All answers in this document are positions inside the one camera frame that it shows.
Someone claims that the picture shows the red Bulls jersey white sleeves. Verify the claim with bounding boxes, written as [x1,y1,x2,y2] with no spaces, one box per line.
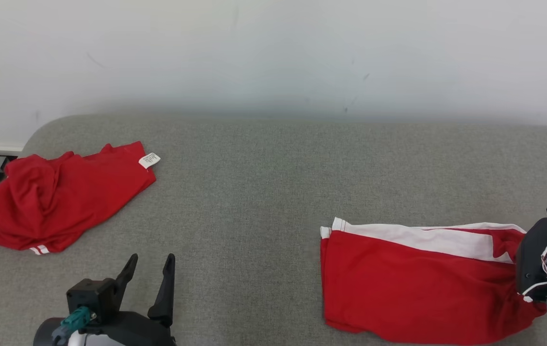
[0,141,161,255]

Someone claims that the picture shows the left black cable teal plug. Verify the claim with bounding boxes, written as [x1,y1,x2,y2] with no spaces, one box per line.
[52,307,95,344]

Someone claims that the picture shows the red shorts with white trim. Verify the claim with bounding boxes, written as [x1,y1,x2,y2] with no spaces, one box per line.
[320,217,547,346]

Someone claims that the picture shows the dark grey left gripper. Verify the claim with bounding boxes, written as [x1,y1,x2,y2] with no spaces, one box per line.
[96,253,177,346]

